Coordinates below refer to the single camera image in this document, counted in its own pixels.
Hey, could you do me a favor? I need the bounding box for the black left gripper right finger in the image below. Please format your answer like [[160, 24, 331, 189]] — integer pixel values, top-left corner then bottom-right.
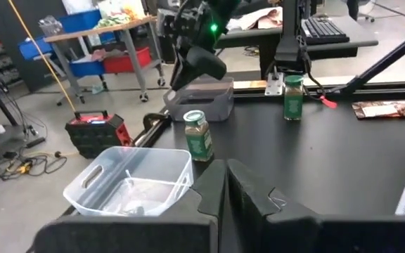
[[226, 159, 405, 253]]

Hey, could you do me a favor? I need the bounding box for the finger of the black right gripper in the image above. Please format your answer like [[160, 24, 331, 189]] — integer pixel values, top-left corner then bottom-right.
[[170, 52, 193, 92]]

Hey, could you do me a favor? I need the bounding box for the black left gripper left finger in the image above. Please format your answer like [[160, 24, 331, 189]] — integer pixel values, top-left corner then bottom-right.
[[33, 159, 227, 253]]

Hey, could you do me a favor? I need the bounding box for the green label spice jar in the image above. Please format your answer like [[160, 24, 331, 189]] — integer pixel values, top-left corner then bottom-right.
[[182, 109, 214, 163], [283, 74, 305, 122]]

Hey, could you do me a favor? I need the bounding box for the brown spice packet white label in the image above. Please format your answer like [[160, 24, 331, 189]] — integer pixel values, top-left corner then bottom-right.
[[351, 100, 405, 120]]

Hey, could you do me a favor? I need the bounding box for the grey translucent plastic bin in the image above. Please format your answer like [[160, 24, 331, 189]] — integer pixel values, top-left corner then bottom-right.
[[162, 75, 236, 123]]

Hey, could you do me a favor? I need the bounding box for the red plastic bin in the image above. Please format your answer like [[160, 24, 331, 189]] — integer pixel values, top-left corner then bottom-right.
[[102, 46, 153, 74]]

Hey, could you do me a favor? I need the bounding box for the clear plastic bin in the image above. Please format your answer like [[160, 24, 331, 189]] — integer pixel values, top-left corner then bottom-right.
[[63, 145, 194, 217]]

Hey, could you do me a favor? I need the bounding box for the crumpled pink paper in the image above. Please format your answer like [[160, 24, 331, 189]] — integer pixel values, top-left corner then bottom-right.
[[225, 6, 284, 32]]

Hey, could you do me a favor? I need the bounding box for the black table mat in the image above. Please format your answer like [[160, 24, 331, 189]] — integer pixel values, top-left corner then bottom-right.
[[131, 93, 405, 226]]

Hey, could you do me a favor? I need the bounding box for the pile of colourful bags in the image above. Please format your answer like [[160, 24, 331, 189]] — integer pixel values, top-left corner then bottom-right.
[[95, 0, 148, 30]]

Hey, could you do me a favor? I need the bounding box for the wooden top rolling workbench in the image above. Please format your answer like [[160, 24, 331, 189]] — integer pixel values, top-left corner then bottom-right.
[[43, 15, 167, 103]]

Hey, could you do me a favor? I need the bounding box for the blue plastic bin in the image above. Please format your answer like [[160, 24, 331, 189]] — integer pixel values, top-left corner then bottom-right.
[[68, 58, 106, 79], [17, 36, 54, 61], [58, 9, 102, 34]]

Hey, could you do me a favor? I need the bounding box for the red and black power station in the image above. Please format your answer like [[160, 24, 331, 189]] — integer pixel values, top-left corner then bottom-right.
[[64, 110, 134, 160]]

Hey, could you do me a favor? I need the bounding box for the black computer keyboard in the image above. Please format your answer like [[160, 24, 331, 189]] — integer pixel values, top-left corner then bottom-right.
[[300, 15, 351, 46]]

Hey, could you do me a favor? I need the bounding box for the clear plastic container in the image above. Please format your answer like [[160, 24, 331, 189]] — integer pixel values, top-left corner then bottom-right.
[[38, 15, 64, 37]]

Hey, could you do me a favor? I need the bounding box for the dark grey desk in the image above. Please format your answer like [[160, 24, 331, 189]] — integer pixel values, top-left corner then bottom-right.
[[214, 13, 380, 81]]

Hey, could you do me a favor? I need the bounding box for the office chair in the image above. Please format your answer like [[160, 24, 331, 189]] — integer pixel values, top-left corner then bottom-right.
[[345, 0, 378, 24]]

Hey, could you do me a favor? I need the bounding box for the black stand with base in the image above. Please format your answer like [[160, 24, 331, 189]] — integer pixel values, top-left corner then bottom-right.
[[0, 65, 47, 150]]

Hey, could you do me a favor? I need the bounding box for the silver metal bracket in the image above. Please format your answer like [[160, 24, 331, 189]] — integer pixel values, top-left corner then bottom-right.
[[264, 71, 285, 97]]

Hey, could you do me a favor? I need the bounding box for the red cable tag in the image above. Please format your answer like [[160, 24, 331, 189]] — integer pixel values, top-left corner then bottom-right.
[[319, 94, 338, 110]]

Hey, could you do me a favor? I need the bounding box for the yellow cord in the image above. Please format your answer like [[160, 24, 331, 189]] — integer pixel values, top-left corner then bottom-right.
[[6, 0, 77, 114]]

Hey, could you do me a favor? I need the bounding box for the tangle of floor cables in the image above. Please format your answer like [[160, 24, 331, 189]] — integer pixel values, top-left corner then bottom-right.
[[0, 138, 69, 183]]

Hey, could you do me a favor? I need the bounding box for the black aluminium rig frame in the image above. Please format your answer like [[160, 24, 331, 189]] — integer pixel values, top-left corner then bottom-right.
[[60, 24, 405, 219]]

